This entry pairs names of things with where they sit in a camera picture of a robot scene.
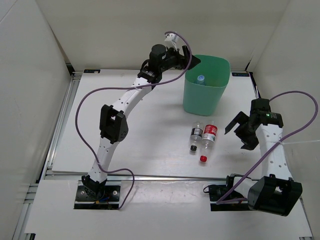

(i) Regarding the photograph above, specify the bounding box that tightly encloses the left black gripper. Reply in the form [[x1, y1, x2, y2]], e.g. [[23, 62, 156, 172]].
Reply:
[[159, 45, 201, 73]]

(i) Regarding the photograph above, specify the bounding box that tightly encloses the blue label water bottle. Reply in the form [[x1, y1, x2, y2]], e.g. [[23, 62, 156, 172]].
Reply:
[[195, 75, 206, 86]]

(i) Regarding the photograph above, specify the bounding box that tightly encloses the red label water bottle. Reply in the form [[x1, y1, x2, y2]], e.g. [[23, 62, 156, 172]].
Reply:
[[199, 120, 218, 163]]

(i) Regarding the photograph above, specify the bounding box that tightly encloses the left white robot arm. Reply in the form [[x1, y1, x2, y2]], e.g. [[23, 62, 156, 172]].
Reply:
[[81, 44, 201, 200]]

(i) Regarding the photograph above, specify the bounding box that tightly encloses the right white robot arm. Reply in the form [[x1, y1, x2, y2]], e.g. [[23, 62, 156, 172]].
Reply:
[[224, 98, 303, 217]]

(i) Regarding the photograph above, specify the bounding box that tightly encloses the green plastic bin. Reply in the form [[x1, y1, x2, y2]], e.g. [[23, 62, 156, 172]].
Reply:
[[182, 54, 231, 116]]

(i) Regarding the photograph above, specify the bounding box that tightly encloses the black label water bottle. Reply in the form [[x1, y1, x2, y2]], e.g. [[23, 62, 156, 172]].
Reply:
[[189, 121, 203, 152]]

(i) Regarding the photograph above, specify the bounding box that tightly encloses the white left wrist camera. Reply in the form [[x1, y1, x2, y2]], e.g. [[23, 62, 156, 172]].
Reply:
[[164, 33, 180, 45]]

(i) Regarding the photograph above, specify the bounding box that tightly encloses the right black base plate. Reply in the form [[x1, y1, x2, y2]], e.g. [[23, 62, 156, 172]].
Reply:
[[203, 178, 258, 212]]

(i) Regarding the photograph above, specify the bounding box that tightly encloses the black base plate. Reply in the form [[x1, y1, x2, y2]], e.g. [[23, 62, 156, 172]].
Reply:
[[73, 176, 121, 210], [203, 178, 258, 212]]

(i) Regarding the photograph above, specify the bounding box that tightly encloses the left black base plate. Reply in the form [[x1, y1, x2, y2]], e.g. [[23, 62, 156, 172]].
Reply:
[[73, 176, 121, 210]]

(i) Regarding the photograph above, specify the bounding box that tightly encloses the aluminium frame rail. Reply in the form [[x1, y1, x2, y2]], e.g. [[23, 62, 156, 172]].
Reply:
[[37, 74, 266, 186]]

